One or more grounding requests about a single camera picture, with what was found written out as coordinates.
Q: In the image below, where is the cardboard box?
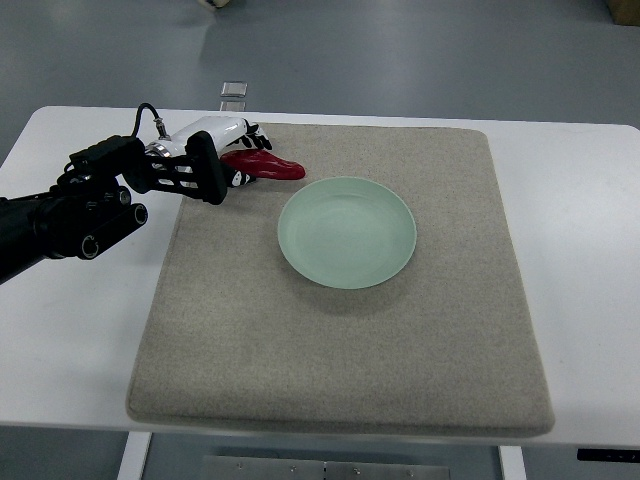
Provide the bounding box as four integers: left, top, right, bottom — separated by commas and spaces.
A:
606, 0, 640, 26

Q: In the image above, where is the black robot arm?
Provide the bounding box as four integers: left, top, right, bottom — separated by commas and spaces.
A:
1, 125, 228, 281

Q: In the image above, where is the light green plate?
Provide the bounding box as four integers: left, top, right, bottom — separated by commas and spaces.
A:
277, 176, 417, 290

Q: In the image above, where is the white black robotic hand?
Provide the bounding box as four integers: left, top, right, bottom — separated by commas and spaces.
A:
146, 116, 272, 158

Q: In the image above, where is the white table leg right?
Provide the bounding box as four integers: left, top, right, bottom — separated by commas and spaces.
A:
498, 446, 527, 480

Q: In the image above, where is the metal table base plate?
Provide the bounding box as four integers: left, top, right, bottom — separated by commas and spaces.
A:
200, 456, 451, 480

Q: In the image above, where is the red pepper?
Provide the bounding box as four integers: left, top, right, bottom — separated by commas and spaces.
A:
221, 149, 306, 180

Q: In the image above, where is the clear floor outlet cover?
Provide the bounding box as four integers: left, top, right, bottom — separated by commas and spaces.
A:
220, 81, 248, 98

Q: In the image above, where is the black table control panel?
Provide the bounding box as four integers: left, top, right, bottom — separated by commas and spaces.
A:
576, 448, 640, 463

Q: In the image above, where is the beige felt mat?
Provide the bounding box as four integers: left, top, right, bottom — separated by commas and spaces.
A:
126, 124, 554, 437

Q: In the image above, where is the white table leg left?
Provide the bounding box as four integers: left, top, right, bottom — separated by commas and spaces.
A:
116, 432, 152, 480

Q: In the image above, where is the white table leg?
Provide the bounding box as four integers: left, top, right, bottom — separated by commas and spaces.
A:
116, 432, 152, 480
498, 446, 527, 480

